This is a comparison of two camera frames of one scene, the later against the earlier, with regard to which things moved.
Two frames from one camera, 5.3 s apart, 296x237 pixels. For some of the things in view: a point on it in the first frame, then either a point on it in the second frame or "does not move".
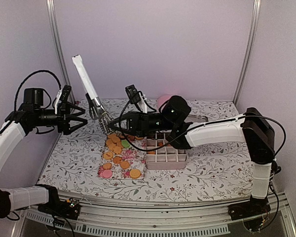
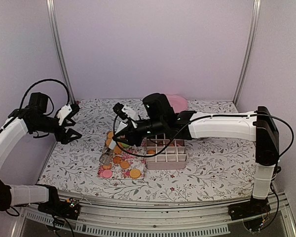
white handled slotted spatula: [95, 108] to [106, 157]
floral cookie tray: [124, 158] does not move
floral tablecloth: [223, 171] does not move
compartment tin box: [161, 154] does not move
